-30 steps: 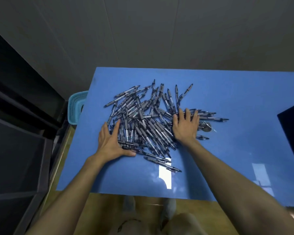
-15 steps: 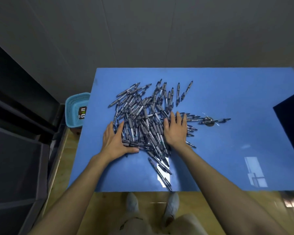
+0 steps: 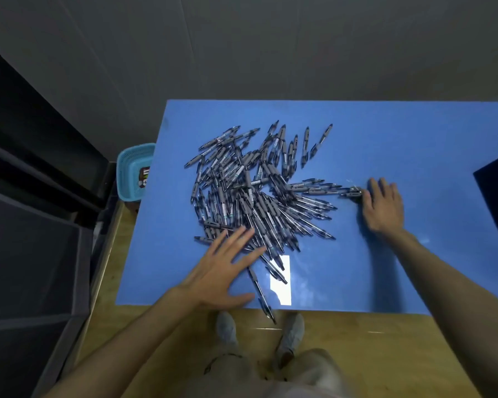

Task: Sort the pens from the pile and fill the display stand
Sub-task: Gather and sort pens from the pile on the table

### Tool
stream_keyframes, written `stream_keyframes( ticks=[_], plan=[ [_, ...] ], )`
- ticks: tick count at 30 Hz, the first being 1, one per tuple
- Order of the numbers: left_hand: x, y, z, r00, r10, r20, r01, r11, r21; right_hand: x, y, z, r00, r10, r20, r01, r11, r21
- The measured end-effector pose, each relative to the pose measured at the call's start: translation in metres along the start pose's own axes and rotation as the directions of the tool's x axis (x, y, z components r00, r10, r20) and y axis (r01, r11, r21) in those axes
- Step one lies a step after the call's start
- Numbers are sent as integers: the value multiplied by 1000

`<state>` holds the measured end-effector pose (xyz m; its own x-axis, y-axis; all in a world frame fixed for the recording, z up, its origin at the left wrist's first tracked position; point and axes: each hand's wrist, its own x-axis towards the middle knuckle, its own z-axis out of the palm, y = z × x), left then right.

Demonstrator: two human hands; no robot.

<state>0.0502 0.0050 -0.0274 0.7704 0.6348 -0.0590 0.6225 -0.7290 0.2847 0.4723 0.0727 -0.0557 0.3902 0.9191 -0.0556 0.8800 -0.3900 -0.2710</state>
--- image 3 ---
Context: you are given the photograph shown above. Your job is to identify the person's left hand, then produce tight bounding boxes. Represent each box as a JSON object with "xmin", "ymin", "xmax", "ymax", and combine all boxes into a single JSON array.
[{"xmin": 177, "ymin": 226, "xmax": 268, "ymax": 312}]

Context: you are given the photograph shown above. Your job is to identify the person's right hand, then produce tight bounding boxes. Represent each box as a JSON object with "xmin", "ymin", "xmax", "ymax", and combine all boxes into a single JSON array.
[{"xmin": 361, "ymin": 177, "xmax": 406, "ymax": 238}]

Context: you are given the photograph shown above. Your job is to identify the pile of grey pens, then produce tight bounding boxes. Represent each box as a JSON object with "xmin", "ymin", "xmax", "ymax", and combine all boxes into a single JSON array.
[{"xmin": 184, "ymin": 119, "xmax": 362, "ymax": 326}]

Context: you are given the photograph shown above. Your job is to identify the person's left forearm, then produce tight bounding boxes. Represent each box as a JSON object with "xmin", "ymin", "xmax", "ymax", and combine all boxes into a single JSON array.
[{"xmin": 43, "ymin": 285, "xmax": 205, "ymax": 398}]

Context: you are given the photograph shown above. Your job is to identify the person's right forearm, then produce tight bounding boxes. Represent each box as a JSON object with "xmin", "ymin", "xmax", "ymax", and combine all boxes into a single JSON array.
[{"xmin": 383, "ymin": 229, "xmax": 498, "ymax": 398}]

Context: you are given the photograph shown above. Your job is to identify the person's left grey shoe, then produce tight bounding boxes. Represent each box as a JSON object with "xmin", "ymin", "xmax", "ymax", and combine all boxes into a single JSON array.
[{"xmin": 215, "ymin": 311, "xmax": 238, "ymax": 347}]

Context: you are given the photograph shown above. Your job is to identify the person's grey shoe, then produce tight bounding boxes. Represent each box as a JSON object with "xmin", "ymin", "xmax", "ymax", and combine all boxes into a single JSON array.
[
  {"xmin": 273, "ymin": 312, "xmax": 306, "ymax": 369},
  {"xmin": 215, "ymin": 311, "xmax": 238, "ymax": 347}
]

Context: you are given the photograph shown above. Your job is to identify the person's right grey shoe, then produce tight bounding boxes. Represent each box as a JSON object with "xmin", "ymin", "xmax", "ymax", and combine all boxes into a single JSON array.
[{"xmin": 273, "ymin": 312, "xmax": 306, "ymax": 369}]

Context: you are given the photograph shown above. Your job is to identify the person's beige trousers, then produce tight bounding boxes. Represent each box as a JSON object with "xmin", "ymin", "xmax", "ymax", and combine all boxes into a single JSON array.
[{"xmin": 182, "ymin": 348, "xmax": 349, "ymax": 398}]

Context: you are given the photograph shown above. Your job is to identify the blue table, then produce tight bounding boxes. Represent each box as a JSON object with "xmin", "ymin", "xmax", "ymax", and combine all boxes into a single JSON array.
[{"xmin": 115, "ymin": 99, "xmax": 498, "ymax": 316}]

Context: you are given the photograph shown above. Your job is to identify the blue plastic basket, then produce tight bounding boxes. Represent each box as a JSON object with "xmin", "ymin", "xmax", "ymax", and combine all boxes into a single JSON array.
[{"xmin": 116, "ymin": 143, "xmax": 156, "ymax": 202}]

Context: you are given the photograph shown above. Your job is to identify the black shelf unit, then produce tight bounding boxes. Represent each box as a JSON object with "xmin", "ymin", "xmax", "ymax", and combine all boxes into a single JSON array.
[{"xmin": 0, "ymin": 39, "xmax": 120, "ymax": 398}]

